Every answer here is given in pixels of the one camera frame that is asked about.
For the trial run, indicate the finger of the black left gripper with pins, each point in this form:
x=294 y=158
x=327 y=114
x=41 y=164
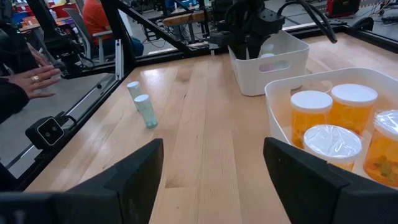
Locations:
x=254 y=49
x=239 y=51

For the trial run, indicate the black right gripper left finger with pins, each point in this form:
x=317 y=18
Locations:
x=140 y=174

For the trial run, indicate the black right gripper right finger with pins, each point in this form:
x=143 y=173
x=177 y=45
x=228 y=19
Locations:
x=298 y=180

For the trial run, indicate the plastic-wrapped orange pill bottle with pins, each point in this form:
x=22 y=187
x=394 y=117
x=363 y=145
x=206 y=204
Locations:
x=385 y=149
x=332 y=143

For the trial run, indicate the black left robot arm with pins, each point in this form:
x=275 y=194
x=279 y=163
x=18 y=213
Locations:
x=242 y=6

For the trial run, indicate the white plastic bin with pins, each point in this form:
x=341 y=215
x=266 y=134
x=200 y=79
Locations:
x=280 y=93
x=248 y=77

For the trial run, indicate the wooden bench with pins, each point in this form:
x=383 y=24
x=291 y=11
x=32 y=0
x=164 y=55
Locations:
x=183 y=18

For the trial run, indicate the red box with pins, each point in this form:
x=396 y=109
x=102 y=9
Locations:
x=342 y=7

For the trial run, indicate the person's hand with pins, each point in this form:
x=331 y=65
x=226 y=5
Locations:
x=34 y=85
x=38 y=56

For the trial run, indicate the person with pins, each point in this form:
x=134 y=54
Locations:
x=94 y=18
x=12 y=99

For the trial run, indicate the grey office chair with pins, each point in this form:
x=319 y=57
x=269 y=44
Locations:
x=79 y=28

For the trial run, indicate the black table-level camera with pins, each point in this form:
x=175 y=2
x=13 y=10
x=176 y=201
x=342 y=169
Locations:
x=46 y=132

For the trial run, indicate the silver aluminium bracket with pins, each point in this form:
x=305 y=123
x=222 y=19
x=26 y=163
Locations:
x=119 y=59

